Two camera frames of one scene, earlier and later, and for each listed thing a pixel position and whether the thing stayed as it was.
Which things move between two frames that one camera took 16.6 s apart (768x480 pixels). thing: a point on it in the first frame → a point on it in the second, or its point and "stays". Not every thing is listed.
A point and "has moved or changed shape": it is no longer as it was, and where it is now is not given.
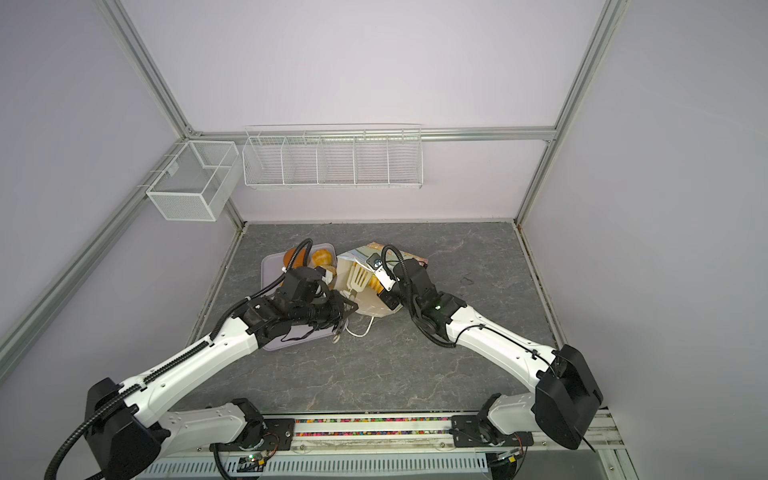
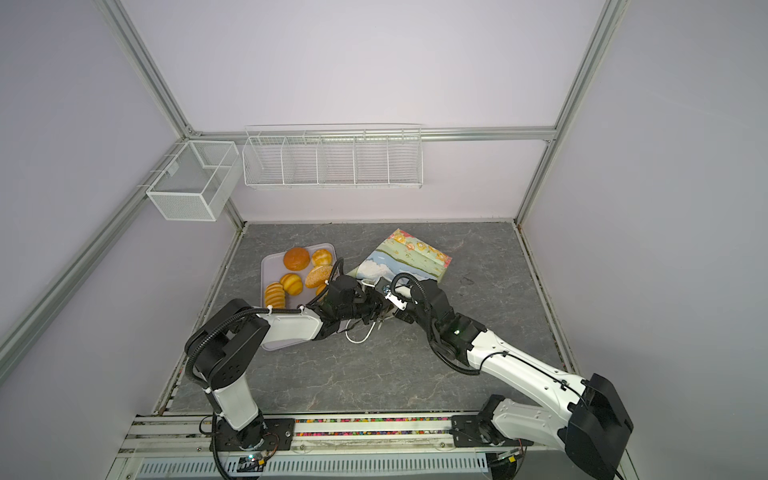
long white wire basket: [334, 157] stays
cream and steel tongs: [358, 278] → [371, 329]
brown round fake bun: [299, 259] stays
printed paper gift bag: [356, 281] has moved or changed shape
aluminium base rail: [397, 435] stays
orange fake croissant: [321, 257] stays
